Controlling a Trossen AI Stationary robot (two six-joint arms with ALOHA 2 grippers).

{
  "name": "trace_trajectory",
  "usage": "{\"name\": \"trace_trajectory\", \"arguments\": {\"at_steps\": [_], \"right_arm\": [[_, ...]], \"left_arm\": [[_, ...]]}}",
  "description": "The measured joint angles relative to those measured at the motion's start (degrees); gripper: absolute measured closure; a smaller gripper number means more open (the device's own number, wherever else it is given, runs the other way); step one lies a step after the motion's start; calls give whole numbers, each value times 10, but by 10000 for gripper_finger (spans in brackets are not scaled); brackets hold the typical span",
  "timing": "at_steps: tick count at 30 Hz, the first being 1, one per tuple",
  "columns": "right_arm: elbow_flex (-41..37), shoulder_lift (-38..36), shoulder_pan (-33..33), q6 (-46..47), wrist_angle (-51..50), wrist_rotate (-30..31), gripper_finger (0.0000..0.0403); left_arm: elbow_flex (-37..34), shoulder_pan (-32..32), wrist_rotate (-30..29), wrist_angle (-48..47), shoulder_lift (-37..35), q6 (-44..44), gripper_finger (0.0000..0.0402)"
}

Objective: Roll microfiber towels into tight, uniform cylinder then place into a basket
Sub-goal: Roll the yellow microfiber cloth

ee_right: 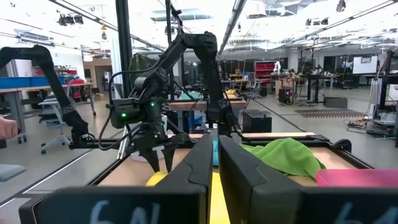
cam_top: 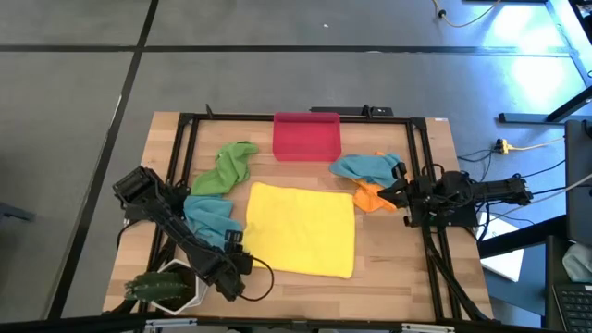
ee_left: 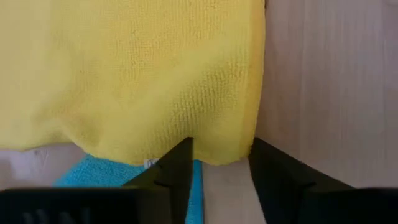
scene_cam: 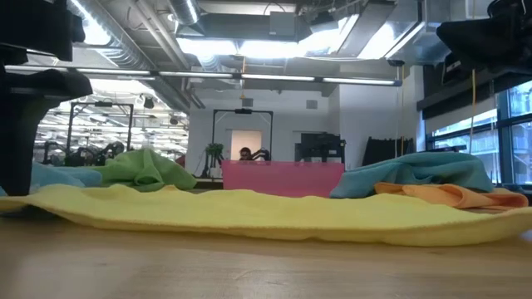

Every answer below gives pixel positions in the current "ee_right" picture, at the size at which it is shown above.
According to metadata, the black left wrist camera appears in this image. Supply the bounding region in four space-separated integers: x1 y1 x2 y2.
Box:
109 98 146 129

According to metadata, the green microfiber towel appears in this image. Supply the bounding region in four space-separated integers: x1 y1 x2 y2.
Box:
241 138 326 180

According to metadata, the pink translucent plastic basket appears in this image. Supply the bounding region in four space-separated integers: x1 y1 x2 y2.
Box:
316 169 398 189

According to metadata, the dark floor mat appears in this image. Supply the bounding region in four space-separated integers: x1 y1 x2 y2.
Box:
294 108 366 119

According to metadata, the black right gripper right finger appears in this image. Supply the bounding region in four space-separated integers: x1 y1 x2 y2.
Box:
218 135 398 224

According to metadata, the yellow microfiber towel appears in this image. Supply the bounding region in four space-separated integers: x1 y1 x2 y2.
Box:
145 170 231 224

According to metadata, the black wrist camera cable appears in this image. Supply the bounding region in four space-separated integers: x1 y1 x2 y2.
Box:
98 63 162 152

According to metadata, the red storage shelf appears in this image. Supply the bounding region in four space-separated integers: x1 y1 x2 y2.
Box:
254 60 277 86

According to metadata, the person's hand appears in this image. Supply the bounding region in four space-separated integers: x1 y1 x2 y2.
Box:
0 116 19 141

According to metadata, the green cactus plant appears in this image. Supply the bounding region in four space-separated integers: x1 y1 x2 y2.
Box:
129 53 149 90

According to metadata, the black gantry post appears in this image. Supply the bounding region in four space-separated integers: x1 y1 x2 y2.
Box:
114 0 134 99

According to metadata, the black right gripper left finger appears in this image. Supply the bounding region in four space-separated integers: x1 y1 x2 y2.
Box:
18 133 214 224

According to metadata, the wooden background table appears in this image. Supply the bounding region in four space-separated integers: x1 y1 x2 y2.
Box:
169 99 248 111

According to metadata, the white wall board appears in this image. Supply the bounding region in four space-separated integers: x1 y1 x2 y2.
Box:
353 55 379 75

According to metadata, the black equipment box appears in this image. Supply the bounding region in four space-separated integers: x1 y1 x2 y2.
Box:
242 109 273 134

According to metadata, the black computer tower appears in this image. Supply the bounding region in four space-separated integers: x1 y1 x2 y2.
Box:
278 86 295 103

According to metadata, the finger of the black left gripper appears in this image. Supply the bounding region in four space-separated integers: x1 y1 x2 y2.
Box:
139 148 161 174
161 144 178 174

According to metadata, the teal microfiber towel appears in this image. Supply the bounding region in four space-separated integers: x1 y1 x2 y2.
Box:
213 136 220 166

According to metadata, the white office chair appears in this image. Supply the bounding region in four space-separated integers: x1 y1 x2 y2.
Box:
37 81 74 156

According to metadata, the wooden workbench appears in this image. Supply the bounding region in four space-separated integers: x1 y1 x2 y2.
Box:
0 82 97 144

